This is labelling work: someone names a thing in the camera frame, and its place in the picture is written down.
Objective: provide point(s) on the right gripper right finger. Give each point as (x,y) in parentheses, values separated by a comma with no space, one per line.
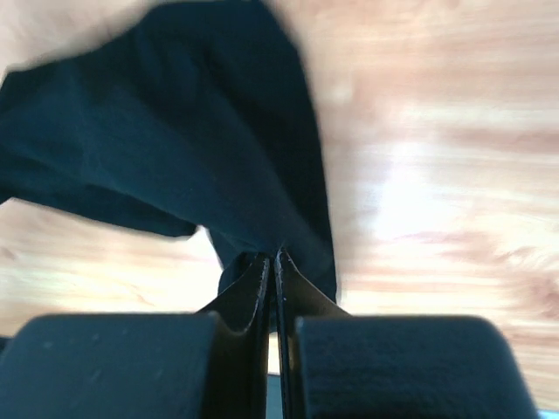
(336,365)

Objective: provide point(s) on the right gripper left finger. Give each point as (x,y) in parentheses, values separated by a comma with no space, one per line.
(208,364)

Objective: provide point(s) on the black t shirt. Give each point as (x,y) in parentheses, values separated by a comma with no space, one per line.
(197,116)

